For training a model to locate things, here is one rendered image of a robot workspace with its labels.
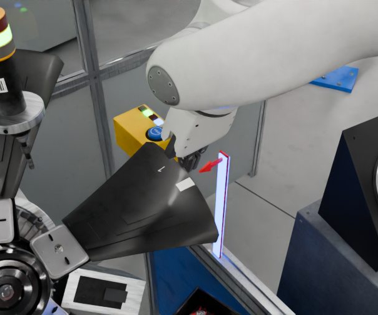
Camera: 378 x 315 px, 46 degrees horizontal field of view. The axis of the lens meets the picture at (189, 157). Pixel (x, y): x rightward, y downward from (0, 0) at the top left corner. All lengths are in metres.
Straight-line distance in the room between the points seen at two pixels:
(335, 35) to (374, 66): 3.29
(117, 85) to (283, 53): 1.20
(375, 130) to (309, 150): 1.74
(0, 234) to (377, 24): 0.56
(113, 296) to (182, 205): 0.22
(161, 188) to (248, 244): 1.45
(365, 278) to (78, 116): 1.00
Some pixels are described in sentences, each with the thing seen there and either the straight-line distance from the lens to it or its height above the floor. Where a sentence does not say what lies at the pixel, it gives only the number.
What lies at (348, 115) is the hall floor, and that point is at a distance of 3.10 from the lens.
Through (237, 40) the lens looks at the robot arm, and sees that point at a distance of 0.40.
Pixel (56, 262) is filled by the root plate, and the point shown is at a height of 1.18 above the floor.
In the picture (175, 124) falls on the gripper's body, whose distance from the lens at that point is 0.60.
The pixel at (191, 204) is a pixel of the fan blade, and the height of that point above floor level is 1.18.
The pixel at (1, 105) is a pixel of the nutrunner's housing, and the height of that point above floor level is 1.47.
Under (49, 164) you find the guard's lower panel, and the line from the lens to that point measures 1.60.
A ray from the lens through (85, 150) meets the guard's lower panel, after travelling 1.64.
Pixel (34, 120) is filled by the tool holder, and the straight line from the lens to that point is 0.54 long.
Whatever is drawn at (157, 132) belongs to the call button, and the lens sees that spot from 1.08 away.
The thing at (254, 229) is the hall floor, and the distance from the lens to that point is 2.28.
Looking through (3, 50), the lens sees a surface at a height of 1.54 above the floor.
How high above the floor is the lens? 1.77
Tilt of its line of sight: 43 degrees down
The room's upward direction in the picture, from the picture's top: straight up
